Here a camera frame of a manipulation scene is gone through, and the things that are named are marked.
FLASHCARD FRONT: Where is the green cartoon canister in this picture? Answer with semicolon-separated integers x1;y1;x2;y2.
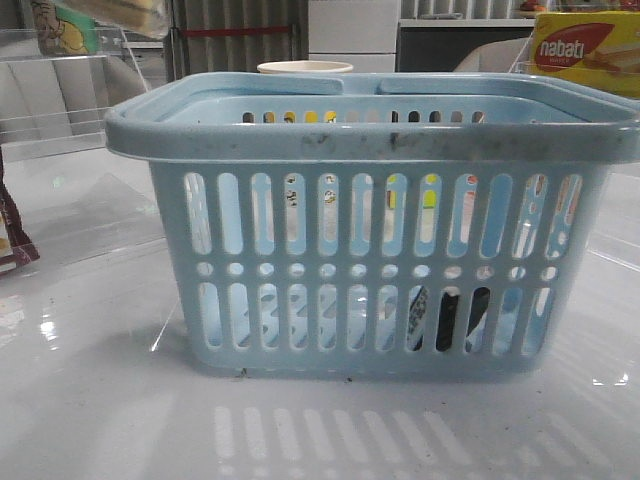
29;1;99;55

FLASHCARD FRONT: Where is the light blue plastic basket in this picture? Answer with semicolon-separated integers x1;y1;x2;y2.
104;73;639;380

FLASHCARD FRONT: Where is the maroon cracker snack packet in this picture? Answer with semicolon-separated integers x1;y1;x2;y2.
1;158;40;276

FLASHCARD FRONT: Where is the clear acrylic right stand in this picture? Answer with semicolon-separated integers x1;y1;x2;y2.
510;35;639;110

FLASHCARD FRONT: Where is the clear acrylic display shelf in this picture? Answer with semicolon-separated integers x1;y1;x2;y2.
1;27;162;283

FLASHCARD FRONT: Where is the yellow nabati wafer box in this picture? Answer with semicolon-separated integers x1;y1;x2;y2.
528;11;639;99

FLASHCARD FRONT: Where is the packaged sliced bread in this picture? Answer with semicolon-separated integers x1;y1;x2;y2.
55;0;170;39

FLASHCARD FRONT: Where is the patterned paper cup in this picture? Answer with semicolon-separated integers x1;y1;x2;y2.
257;60;354;75

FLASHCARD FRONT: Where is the dark tissue packet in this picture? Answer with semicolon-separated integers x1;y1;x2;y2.
406;286;491;351

